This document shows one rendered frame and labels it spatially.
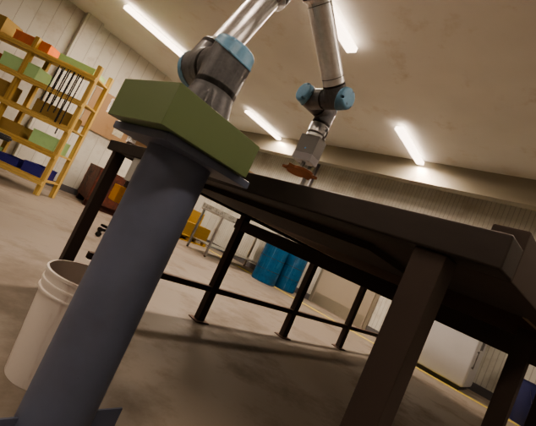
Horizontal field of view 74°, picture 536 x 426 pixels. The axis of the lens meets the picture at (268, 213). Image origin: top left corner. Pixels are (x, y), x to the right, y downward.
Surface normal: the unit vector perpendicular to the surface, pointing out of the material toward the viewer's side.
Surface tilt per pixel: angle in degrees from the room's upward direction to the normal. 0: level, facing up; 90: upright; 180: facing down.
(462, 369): 90
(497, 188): 90
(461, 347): 90
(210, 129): 90
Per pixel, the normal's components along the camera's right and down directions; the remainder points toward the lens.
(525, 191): -0.59, -0.33
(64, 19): 0.70, 0.26
